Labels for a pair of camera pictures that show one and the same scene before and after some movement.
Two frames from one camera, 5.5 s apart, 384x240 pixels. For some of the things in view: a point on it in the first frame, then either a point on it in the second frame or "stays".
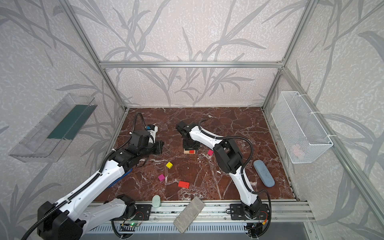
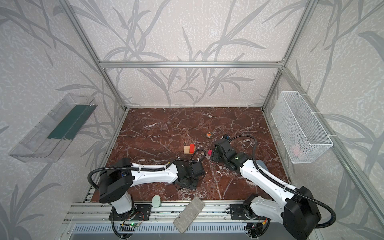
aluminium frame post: x=309 y=8 stays
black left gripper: x=157 y=147 to x=196 y=169
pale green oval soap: x=156 y=201 stays
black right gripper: x=190 y=144 to x=220 y=148
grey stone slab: x=189 y=214 stays
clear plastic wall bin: x=48 y=140 stays
